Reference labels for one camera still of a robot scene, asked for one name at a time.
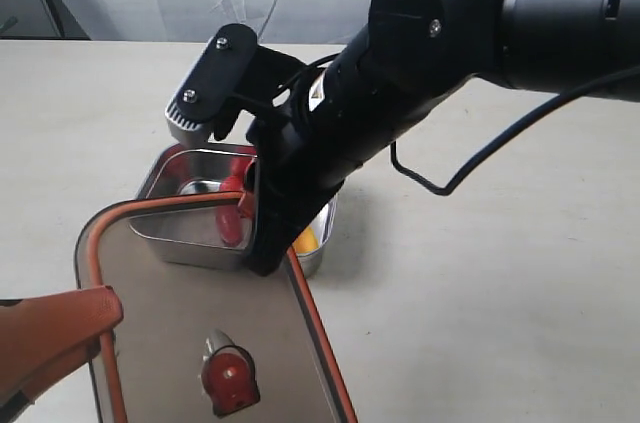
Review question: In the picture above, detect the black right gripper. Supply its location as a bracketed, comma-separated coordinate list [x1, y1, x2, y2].
[235, 69, 400, 276]

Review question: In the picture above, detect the red toy sausage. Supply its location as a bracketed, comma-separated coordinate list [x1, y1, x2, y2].
[215, 157, 255, 248]

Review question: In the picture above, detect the yellow toy cheese wedge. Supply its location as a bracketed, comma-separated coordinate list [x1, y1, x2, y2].
[293, 225, 320, 255]

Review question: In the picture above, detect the dark transparent box lid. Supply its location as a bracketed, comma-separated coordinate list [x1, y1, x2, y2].
[74, 192, 356, 422]

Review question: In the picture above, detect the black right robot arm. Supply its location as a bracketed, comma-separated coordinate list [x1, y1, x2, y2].
[244, 0, 639, 276]

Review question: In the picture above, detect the stainless steel lunch box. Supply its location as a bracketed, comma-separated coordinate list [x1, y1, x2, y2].
[128, 142, 340, 279]

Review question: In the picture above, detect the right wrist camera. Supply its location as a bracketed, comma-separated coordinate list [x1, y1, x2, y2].
[165, 23, 304, 148]

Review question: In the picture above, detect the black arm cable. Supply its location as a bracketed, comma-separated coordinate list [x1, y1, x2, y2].
[389, 65, 640, 197]

